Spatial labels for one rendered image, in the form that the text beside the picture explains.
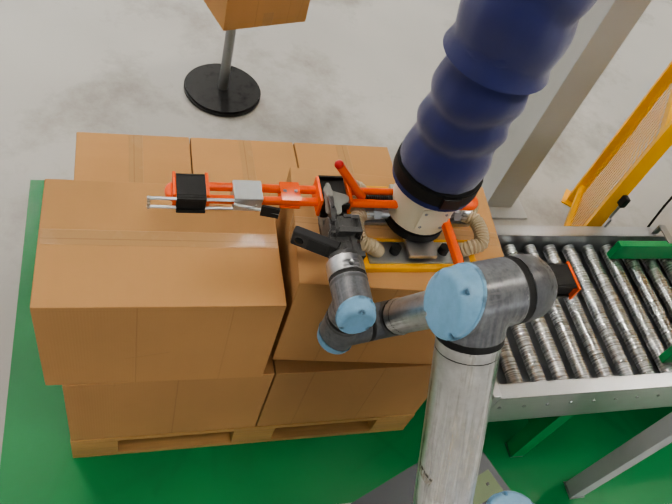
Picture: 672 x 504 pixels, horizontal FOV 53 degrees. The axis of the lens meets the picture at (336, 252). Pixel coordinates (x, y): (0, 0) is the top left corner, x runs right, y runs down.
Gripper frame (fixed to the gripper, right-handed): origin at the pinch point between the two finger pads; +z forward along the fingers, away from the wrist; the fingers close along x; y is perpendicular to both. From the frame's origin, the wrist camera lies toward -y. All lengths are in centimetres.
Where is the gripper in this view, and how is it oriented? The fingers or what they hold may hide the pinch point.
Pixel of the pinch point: (321, 196)
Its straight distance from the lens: 170.0
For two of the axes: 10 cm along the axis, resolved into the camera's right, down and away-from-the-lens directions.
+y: 9.5, 0.0, 3.0
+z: -1.7, -8.1, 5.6
